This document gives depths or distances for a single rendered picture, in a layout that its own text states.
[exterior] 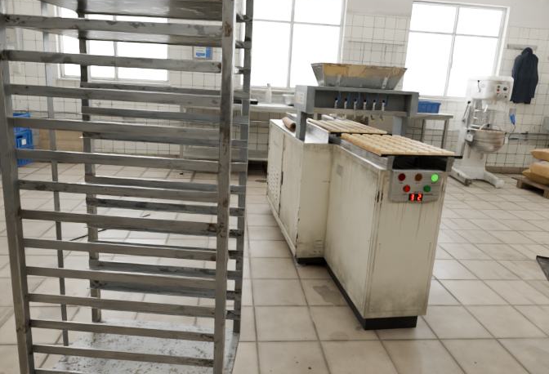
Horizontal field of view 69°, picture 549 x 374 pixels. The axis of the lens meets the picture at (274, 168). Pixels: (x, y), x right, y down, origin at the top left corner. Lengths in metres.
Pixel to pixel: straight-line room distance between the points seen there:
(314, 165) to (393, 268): 0.81
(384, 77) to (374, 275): 1.23
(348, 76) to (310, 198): 0.78
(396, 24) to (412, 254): 4.35
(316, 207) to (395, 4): 3.98
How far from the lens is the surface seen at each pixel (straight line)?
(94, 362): 1.78
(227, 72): 1.07
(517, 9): 6.86
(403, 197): 1.92
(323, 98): 2.53
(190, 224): 1.20
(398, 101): 2.72
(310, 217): 2.58
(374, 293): 2.10
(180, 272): 1.75
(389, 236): 1.99
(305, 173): 2.49
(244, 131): 1.53
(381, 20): 5.95
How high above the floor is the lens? 1.21
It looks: 13 degrees down
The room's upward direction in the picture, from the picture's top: 3 degrees clockwise
